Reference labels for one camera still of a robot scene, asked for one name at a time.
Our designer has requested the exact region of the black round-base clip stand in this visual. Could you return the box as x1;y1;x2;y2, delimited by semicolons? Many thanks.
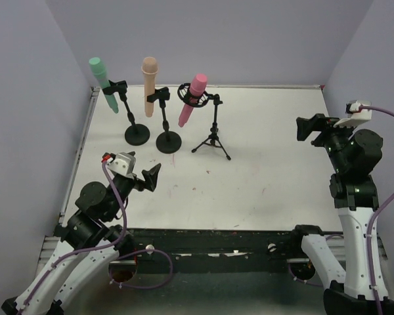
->
103;81;150;146

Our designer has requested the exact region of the black tripod ring stand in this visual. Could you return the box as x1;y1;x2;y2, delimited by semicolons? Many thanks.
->
191;91;231;161

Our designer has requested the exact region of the peach toy microphone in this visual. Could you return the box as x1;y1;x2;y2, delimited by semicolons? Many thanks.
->
141;56;158;117

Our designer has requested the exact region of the pink toy microphone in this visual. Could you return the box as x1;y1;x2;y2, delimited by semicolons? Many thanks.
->
177;73;208;127

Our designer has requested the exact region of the green toy microphone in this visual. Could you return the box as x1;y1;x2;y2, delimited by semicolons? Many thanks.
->
89;57;119;114

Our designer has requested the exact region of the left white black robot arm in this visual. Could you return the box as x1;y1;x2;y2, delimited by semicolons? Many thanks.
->
1;152;162;314

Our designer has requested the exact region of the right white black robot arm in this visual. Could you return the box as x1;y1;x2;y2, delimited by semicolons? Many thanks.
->
295;114;394;314

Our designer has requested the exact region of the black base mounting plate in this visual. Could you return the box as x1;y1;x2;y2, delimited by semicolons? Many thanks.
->
53;226;329;274

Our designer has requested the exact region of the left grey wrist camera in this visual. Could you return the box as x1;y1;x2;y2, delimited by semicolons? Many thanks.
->
107;152;136;177

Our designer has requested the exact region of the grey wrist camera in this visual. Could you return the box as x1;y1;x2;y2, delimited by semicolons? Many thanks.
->
107;152;136;177
333;100;372;128

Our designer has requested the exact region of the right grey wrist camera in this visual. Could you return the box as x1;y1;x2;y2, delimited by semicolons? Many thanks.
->
333;100;372;128

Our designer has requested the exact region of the left aluminium rail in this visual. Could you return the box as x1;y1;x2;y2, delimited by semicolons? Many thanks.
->
39;236;60;263

